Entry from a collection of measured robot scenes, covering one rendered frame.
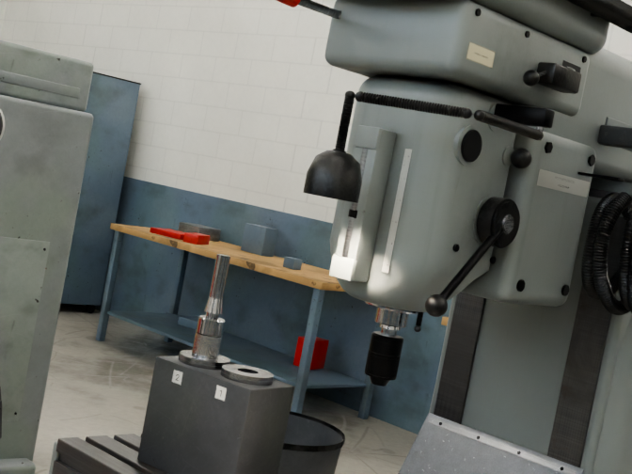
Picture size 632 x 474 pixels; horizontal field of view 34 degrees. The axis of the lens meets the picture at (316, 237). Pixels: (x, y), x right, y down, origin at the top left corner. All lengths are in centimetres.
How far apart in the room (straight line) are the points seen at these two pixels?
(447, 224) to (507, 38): 26
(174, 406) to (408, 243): 59
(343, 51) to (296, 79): 627
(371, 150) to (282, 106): 640
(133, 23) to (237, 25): 139
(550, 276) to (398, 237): 31
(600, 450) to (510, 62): 68
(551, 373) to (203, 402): 58
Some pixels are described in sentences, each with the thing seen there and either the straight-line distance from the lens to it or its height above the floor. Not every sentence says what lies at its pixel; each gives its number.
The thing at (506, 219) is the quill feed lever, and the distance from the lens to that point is 145.
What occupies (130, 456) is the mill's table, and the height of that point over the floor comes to 93.
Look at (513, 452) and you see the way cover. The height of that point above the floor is 107.
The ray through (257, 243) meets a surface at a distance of 730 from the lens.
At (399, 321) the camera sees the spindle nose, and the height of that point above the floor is 129.
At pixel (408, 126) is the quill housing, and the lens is 141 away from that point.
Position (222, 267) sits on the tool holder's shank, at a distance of 179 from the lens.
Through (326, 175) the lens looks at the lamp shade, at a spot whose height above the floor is 147.
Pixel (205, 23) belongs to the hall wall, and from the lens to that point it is 864.
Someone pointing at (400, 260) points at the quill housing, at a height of 138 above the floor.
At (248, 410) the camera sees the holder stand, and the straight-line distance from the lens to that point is 169.
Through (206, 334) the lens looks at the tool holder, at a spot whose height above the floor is 117.
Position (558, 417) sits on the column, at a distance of 178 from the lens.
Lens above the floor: 146
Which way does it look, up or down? 3 degrees down
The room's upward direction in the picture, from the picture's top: 11 degrees clockwise
